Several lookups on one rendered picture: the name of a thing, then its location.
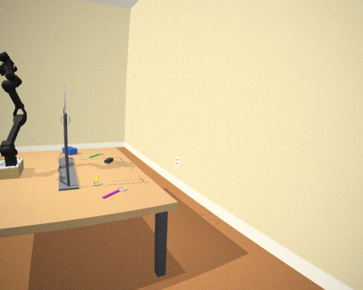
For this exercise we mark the grey wire course on two posts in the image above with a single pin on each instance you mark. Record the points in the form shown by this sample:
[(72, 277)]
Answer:
[(67, 176)]

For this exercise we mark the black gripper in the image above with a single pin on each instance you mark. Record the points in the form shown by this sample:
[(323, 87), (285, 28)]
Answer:
[(8, 63)]

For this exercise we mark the blue block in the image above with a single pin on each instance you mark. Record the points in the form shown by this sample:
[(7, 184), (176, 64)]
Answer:
[(71, 150)]

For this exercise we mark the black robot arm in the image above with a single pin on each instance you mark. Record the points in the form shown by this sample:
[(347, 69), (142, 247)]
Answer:
[(7, 148)]

